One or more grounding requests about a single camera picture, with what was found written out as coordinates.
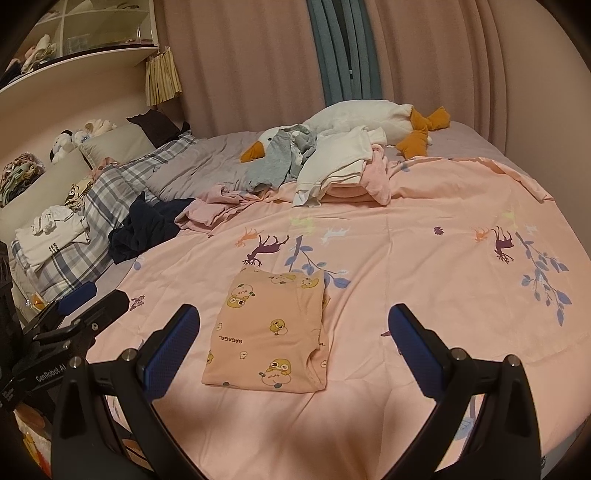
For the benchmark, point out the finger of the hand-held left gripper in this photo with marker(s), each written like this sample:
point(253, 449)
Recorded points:
point(78, 295)
point(106, 307)

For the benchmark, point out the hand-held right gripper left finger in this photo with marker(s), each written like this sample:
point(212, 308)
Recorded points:
point(171, 350)

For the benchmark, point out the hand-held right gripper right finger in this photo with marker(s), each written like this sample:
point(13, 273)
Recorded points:
point(415, 350)

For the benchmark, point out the orange duck print baby garment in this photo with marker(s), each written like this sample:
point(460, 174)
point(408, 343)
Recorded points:
point(268, 332)

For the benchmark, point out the white folded clothes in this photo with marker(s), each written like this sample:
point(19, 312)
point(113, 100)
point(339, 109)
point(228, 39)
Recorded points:
point(46, 235)

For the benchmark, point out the pink printed blanket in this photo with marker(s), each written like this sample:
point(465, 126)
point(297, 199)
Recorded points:
point(415, 277)

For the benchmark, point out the dark navy garment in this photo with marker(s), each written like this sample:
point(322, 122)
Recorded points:
point(143, 230)

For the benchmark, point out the cartoon print cushion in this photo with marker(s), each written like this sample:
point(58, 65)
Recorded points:
point(81, 194)

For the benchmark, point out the multicoloured patterned cloth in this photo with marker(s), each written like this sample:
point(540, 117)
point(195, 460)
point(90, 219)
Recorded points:
point(21, 180)

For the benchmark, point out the small pink cloth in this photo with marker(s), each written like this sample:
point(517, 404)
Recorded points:
point(104, 166)

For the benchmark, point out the pink crumpled garment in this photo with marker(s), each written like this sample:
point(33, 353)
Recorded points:
point(207, 210)

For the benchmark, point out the pale pink plush toy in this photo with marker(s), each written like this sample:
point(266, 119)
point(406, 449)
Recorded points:
point(94, 128)

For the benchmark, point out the black cloth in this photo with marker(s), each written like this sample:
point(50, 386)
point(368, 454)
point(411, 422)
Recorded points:
point(159, 127)

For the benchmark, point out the white garment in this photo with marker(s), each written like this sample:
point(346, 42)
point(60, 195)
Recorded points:
point(332, 157)

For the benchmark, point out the grey garment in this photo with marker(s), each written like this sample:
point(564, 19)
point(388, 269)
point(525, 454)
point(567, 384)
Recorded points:
point(272, 161)

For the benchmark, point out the cream shelf unit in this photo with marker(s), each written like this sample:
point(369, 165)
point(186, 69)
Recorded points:
point(92, 60)

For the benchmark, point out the white goose plush toy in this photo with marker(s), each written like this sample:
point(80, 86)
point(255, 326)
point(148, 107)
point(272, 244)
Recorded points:
point(351, 120)

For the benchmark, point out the teal curtain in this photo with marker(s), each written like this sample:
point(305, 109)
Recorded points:
point(344, 50)

